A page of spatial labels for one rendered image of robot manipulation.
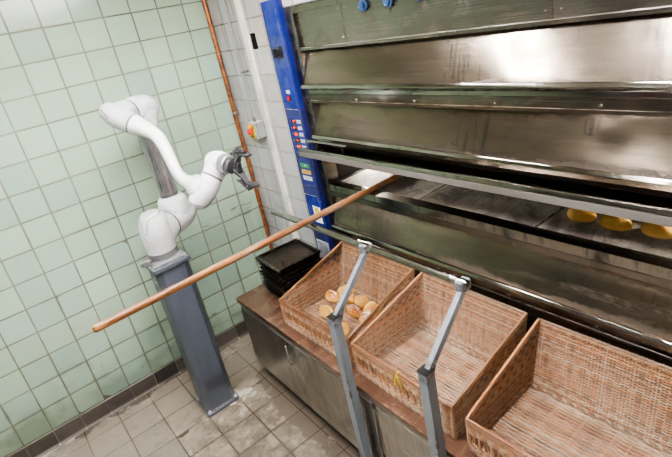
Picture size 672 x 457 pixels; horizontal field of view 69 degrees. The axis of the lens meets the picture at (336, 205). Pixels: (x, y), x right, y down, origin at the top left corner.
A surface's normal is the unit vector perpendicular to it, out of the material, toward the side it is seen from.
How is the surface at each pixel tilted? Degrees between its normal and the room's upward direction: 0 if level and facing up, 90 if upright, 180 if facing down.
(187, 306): 90
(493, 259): 70
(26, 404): 90
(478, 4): 90
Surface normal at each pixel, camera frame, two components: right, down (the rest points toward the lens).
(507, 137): -0.79, 0.04
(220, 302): 0.62, 0.18
